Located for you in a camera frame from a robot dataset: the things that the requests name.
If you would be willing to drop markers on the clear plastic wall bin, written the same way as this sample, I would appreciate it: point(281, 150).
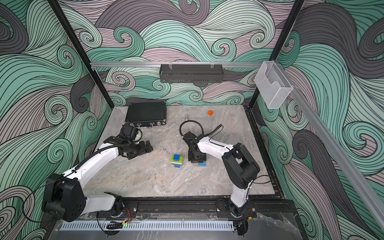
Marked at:
point(273, 84)

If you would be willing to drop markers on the black wall tray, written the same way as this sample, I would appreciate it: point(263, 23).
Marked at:
point(196, 74)

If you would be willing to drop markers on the black hard case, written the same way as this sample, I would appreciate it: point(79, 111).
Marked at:
point(142, 115)

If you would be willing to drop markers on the aluminium wall rail back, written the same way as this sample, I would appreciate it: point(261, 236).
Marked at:
point(137, 64)

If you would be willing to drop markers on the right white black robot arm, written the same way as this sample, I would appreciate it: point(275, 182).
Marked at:
point(240, 165)

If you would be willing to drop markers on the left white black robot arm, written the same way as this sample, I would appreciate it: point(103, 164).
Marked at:
point(64, 197)

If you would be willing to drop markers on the aluminium wall rail right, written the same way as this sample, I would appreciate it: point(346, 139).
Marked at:
point(361, 185)

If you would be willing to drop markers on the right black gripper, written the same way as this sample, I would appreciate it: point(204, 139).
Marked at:
point(190, 159)

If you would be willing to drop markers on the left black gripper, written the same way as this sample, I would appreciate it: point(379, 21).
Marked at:
point(143, 149)

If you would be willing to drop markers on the light blue lego brick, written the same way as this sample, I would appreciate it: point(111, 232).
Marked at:
point(202, 164)

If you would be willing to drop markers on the aluminium wall rail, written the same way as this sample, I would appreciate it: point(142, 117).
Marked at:
point(361, 185)
point(137, 64)

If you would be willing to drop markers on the white slotted cable duct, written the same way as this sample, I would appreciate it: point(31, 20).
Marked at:
point(150, 226)

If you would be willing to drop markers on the lime green long lego brick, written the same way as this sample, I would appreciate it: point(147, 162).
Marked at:
point(177, 163)

